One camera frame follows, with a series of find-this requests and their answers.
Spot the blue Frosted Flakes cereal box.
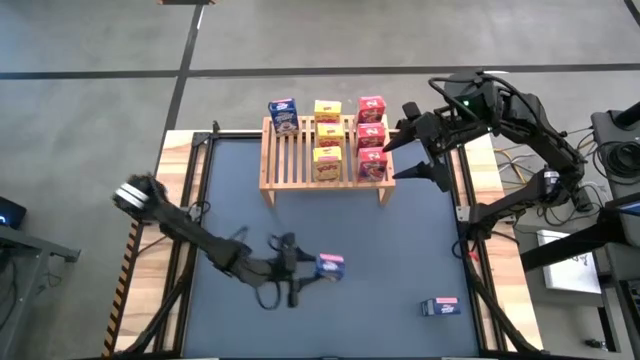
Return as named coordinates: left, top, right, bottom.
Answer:
left=314, top=253, right=347, bottom=282
left=267, top=97, right=301, bottom=137
left=420, top=297, right=462, bottom=318

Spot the yellow Corn Pops cereal box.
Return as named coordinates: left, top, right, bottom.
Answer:
left=316, top=122, right=346, bottom=149
left=312, top=145, right=344, bottom=182
left=313, top=99, right=343, bottom=124

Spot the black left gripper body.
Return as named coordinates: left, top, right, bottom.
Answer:
left=244, top=244, right=300, bottom=294

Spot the black stand beam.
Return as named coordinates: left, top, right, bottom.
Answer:
left=519, top=212, right=640, bottom=272

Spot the blue table mat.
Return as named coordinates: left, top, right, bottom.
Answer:
left=182, top=137, right=481, bottom=359

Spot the black table frame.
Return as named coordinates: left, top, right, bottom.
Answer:
left=112, top=119, right=546, bottom=360

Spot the red Froot Loops cereal box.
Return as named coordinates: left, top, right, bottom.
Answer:
left=355, top=122, right=387, bottom=150
left=356, top=95, right=388, bottom=124
left=356, top=146, right=389, bottom=184

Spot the yellow black hazard tape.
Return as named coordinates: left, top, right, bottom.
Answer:
left=102, top=219, right=144, bottom=357

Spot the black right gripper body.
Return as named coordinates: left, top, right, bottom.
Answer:
left=417, top=107, right=494, bottom=157

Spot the grey side desk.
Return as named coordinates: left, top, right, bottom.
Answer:
left=0, top=223, right=81, bottom=360

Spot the black cable coil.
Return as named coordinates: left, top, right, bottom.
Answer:
left=593, top=139, right=640, bottom=180

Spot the equipment desk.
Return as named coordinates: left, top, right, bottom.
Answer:
left=589, top=102, right=640, bottom=201

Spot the black device with blue light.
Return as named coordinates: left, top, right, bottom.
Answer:
left=0, top=196, right=29, bottom=231

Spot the white board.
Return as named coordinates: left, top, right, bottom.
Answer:
left=537, top=228, right=604, bottom=296

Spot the wooden slatted shelf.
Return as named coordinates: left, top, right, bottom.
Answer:
left=258, top=114, right=397, bottom=208

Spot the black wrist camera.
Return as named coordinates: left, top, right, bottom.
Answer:
left=452, top=87, right=491, bottom=121

